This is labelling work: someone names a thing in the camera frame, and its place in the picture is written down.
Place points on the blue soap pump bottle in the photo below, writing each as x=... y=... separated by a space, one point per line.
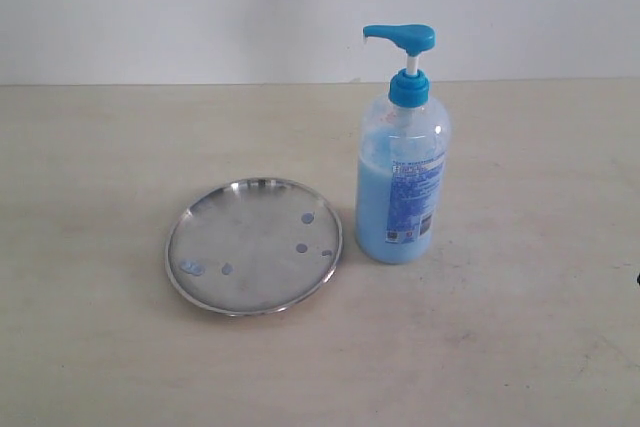
x=405 y=136

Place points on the round stainless steel plate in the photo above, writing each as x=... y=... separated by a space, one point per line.
x=254 y=246

